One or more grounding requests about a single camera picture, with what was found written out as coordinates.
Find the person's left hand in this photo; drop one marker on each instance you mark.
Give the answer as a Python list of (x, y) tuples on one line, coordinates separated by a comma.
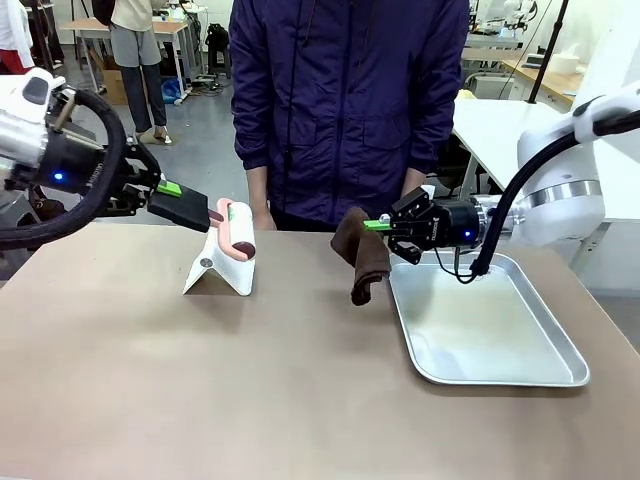
[(412, 179)]

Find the wooden workbench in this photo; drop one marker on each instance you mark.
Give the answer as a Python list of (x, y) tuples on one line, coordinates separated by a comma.
[(545, 80)]

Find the person's right hand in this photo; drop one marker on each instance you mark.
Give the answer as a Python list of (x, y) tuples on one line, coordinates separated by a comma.
[(260, 200)]

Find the blue plastic bag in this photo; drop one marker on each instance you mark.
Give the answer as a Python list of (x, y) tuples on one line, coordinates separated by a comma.
[(171, 91)]

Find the person in navy jacket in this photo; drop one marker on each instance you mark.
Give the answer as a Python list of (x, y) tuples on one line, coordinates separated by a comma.
[(345, 100)]

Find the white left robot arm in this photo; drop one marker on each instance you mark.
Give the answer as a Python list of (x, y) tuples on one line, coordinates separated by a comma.
[(20, 125)]

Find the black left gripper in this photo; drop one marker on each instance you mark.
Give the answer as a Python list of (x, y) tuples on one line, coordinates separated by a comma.
[(70, 165)]

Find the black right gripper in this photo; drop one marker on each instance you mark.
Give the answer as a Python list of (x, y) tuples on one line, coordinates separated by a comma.
[(450, 225)]

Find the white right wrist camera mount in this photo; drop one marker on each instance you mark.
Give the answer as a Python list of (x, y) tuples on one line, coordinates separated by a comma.
[(428, 191)]

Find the black stand pole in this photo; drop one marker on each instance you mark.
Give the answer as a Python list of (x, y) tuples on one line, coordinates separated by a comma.
[(549, 45)]

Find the white lint roller stand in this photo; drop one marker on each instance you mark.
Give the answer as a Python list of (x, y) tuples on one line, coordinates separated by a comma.
[(230, 275)]

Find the brown cloth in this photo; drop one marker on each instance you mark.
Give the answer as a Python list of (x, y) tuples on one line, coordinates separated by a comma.
[(367, 260)]

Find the bystander in white and red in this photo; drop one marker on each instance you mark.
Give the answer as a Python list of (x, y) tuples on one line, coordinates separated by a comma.
[(12, 35)]

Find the wooden top background table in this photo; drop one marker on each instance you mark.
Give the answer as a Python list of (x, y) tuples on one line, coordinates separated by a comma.
[(170, 27)]

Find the cardboard box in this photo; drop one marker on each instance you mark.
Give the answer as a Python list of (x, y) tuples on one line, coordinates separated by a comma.
[(116, 87)]

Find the silver metal tray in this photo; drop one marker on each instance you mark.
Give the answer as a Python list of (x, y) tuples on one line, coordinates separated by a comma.
[(480, 330)]

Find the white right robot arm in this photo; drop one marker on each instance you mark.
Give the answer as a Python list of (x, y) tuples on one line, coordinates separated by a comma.
[(565, 170)]

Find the white table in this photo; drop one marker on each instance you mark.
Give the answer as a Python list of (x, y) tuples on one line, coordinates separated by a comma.
[(495, 130)]

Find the bystander in grey shorts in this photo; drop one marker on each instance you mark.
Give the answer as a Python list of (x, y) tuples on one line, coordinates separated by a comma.
[(135, 50)]

